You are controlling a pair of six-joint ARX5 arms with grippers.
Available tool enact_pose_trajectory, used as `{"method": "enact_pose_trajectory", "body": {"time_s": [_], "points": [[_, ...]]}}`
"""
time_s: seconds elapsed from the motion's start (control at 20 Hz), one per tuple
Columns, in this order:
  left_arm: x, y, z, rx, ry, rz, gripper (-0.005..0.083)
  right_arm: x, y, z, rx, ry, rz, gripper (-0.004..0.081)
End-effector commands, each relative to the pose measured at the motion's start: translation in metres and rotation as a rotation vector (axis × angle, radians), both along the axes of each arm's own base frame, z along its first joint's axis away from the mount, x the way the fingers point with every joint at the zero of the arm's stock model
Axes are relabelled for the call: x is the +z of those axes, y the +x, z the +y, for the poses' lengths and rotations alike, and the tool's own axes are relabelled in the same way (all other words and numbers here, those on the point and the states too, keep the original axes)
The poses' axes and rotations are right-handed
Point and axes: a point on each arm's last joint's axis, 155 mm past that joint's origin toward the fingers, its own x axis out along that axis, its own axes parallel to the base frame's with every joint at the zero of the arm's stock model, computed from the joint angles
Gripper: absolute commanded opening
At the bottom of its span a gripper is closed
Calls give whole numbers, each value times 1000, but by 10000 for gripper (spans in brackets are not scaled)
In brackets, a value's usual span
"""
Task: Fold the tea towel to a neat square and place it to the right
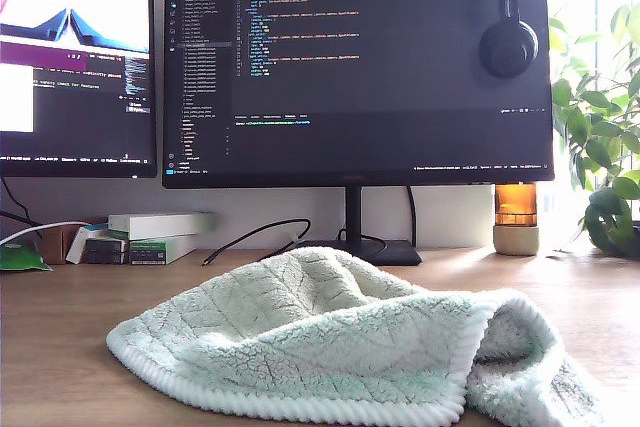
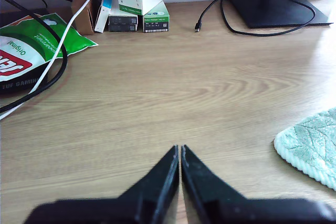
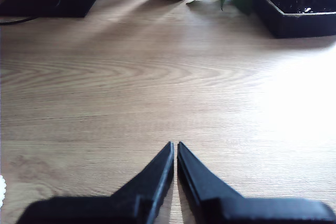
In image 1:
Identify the green plastic bag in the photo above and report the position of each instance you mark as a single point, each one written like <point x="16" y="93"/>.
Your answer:
<point x="20" y="257"/>

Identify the green leafy houseplant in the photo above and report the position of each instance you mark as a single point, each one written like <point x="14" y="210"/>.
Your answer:
<point x="600" y="147"/>

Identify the black monitor with video window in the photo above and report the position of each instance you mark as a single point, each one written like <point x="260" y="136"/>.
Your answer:
<point x="75" y="112"/>

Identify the black over-ear headphones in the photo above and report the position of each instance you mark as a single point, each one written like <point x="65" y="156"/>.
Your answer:
<point x="507" y="49"/>

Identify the mint green fluffy tea towel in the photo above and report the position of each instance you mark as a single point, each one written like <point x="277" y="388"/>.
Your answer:
<point x="300" y="337"/>

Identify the wide black code monitor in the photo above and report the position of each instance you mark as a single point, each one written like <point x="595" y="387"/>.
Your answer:
<point x="375" y="97"/>

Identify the long white box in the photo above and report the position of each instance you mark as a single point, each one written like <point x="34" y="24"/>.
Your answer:
<point x="160" y="225"/>

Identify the green and white box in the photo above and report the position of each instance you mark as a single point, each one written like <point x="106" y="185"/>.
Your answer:
<point x="150" y="251"/>

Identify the brown cardboard box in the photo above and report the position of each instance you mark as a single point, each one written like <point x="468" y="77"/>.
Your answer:
<point x="52" y="244"/>

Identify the small black box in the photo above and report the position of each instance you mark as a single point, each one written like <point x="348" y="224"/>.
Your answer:
<point x="106" y="245"/>
<point x="105" y="258"/>

